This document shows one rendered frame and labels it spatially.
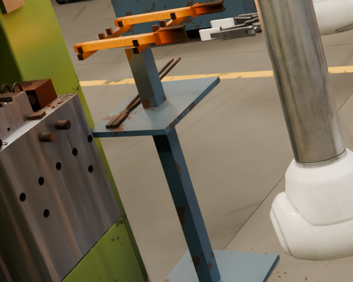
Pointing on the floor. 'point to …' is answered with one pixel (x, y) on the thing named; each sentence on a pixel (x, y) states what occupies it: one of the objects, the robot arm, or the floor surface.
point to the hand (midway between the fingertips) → (215, 29)
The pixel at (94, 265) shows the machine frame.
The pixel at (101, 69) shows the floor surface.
